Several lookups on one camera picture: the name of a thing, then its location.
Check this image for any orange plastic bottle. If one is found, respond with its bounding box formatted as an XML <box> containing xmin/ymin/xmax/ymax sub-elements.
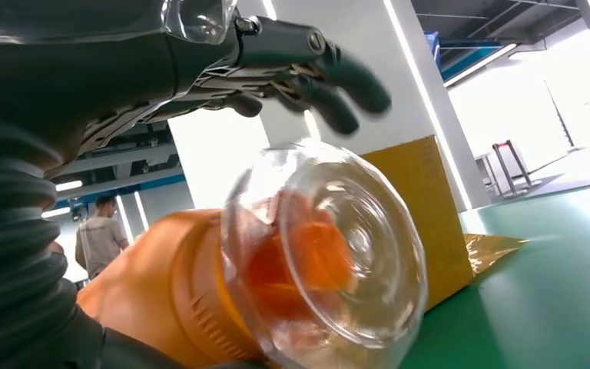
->
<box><xmin>76</xmin><ymin>138</ymin><xmax>430</xmax><ymax>369</ymax></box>

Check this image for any ceiling light strip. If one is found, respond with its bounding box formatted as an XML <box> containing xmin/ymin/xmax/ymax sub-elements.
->
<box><xmin>442</xmin><ymin>42</ymin><xmax>519</xmax><ymax>89</ymax></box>
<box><xmin>54</xmin><ymin>179</ymin><xmax>85</xmax><ymax>194</ymax></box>
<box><xmin>39</xmin><ymin>205</ymin><xmax>72</xmax><ymax>221</ymax></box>

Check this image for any person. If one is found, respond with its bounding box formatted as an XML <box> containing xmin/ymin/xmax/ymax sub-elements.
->
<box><xmin>74</xmin><ymin>194</ymin><xmax>130</xmax><ymax>281</ymax></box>

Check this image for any yellow wrapped cardboard box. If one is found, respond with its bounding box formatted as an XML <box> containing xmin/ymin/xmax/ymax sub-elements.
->
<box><xmin>360</xmin><ymin>134</ymin><xmax>529</xmax><ymax>312</ymax></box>

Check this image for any metal frame rack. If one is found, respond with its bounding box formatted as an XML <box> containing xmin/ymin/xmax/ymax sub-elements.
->
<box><xmin>492</xmin><ymin>139</ymin><xmax>535</xmax><ymax>198</ymax></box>

